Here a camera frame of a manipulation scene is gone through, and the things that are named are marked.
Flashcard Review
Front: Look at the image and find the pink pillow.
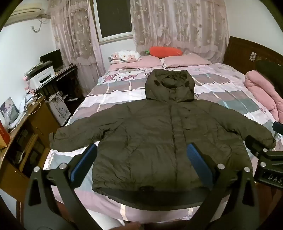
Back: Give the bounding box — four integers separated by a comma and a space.
162, 53, 211, 68
110, 55, 162, 70

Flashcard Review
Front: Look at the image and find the pink lace curtain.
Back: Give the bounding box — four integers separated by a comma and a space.
130, 0, 229, 63
47, 0, 106, 98

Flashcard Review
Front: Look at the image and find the photo frame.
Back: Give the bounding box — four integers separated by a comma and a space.
0, 97, 20, 125

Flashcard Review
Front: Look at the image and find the white floral pillow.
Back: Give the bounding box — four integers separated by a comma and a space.
108, 50, 141, 64

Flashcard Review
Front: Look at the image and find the window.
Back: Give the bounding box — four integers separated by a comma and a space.
93, 0, 134, 43

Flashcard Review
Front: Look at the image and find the patchwork cartoon bed cover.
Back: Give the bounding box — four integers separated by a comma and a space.
43, 62, 281, 224

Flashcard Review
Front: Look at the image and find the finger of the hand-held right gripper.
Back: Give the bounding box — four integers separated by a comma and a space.
272, 121, 283, 133
245, 135, 273, 156

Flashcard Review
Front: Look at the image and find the dark wooden headboard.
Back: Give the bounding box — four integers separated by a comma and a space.
223, 36, 283, 76

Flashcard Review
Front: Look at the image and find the pink folded quilt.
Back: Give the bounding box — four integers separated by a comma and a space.
244, 70, 283, 123

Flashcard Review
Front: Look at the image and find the orange carrot plush pillow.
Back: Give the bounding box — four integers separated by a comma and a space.
145, 46, 183, 59

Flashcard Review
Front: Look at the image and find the olive green hooded jacket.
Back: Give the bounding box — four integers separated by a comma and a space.
50, 68, 277, 209

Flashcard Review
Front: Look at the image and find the red box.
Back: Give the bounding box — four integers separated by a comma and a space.
0, 122, 11, 149

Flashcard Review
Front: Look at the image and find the brown wooden desk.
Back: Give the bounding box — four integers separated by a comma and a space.
0, 97, 61, 199

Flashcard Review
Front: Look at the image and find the black monitor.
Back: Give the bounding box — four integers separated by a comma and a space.
40, 49, 63, 69

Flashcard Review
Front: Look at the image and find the white computer tower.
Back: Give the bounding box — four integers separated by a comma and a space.
47, 97, 71, 127

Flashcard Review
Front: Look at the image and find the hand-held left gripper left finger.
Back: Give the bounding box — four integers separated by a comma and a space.
23, 144, 98, 230

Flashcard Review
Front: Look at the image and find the black desk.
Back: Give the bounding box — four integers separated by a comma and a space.
35, 64, 85, 104

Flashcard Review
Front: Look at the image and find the white printer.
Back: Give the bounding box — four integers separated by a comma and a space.
29, 66, 56, 88

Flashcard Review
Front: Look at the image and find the white air conditioner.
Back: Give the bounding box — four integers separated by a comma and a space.
4, 0, 52, 27

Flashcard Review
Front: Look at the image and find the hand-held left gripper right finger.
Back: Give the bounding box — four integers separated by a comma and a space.
186, 143, 260, 230

